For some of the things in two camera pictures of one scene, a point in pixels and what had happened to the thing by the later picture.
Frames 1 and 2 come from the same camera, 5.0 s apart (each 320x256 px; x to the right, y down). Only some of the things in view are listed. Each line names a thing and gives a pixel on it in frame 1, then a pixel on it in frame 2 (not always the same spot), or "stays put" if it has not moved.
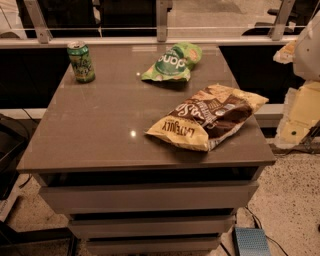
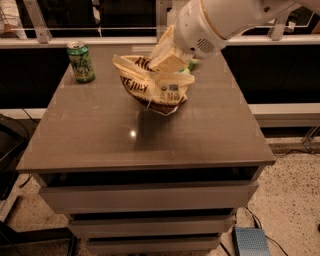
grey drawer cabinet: (129, 193) stays put
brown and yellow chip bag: (202, 120) to (158, 91)
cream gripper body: (308, 53) to (194, 30)
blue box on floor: (250, 241) stays put
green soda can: (81, 62) stays put
